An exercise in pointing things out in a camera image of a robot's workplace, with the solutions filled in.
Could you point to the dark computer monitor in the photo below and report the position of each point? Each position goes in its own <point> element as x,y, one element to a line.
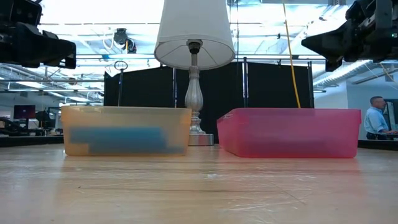
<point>392,115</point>
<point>24,112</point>

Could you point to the black partition screen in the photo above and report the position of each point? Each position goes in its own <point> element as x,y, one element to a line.
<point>140,90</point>

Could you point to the white shade silver table lamp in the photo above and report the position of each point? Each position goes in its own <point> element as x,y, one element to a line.
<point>194,31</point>

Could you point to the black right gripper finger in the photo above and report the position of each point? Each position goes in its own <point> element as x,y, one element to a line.
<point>332,43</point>
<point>333,64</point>

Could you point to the orange translucent plastic bin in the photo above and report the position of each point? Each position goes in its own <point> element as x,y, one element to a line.
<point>124,116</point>

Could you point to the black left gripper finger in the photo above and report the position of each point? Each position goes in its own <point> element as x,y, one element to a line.
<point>46,51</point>
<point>68,63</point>

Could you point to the black ceiling device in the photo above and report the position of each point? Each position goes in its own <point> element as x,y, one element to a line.
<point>121,36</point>

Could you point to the person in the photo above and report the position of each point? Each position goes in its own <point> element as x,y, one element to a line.
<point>374,121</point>

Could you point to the red translucent plastic bin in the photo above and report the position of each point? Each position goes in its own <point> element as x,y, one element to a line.
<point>289,130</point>

